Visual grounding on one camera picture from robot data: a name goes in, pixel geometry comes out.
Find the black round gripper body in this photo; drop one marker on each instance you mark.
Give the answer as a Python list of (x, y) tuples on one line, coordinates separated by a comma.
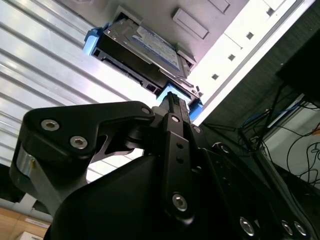
[(112, 212)]

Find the hard disk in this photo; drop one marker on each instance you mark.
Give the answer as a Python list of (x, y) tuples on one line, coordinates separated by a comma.
[(155, 45)]

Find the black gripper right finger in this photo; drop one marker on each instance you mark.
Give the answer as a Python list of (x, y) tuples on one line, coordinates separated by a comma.
[(235, 200)]

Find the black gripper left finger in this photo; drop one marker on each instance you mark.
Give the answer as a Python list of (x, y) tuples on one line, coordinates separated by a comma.
[(62, 117)]

